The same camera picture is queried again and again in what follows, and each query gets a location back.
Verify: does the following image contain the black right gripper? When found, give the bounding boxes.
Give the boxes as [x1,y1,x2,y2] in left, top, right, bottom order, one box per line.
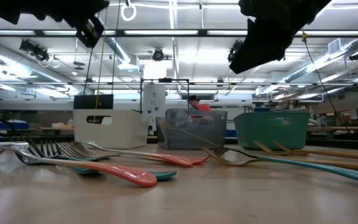
[229,0,332,75]

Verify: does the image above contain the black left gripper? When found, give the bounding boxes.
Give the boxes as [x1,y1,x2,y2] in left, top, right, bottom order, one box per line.
[70,0,110,49]

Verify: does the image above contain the black hanging cable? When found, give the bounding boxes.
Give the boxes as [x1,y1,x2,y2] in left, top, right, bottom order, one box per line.
[83,46,94,96]
[301,30,349,127]
[111,0,121,95]

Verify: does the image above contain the person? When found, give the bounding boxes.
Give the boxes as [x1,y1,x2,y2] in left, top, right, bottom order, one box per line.
[188,95,213,112]

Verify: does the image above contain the teal plastic bin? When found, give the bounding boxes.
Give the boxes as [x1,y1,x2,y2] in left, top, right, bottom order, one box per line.
[233,111,311,151]

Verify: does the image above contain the gold fork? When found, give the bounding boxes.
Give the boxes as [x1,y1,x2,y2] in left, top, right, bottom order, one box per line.
[253,140,358,161]
[157,119,222,149]
[273,140,358,157]

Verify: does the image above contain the black metal stand frame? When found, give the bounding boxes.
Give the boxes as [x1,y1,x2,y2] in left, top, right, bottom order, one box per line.
[140,77,191,114]

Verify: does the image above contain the silver fork orange handle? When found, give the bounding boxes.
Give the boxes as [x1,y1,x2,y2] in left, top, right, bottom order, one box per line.
[82,142,195,168]
[70,141,209,166]
[0,141,158,189]
[39,139,121,161]

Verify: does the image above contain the grey translucent plastic bin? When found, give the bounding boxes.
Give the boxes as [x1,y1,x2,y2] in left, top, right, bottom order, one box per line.
[156,108,229,150]

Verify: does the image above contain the black ceiling camera white cables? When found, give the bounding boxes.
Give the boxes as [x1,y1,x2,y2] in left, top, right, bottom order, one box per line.
[19,39,61,68]

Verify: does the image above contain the wooden workbench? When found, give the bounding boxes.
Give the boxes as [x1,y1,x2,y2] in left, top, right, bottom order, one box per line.
[308,125,358,132]

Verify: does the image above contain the white cable loop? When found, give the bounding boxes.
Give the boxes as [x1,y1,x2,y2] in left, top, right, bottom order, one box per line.
[120,0,137,22]

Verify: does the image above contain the white plastic bin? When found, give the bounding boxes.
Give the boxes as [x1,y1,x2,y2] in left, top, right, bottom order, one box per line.
[73,108,150,149]

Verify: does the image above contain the round black ceiling camera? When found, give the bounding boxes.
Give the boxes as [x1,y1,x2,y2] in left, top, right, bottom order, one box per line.
[152,48,165,62]

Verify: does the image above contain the blue crate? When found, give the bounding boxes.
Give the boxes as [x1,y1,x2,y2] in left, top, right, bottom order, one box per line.
[0,121,30,131]

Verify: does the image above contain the black ceiling camera with cable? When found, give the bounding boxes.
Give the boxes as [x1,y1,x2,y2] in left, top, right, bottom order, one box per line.
[227,39,245,63]

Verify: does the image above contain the white cabinet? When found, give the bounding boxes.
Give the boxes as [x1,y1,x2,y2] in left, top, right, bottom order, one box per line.
[142,83,167,138]

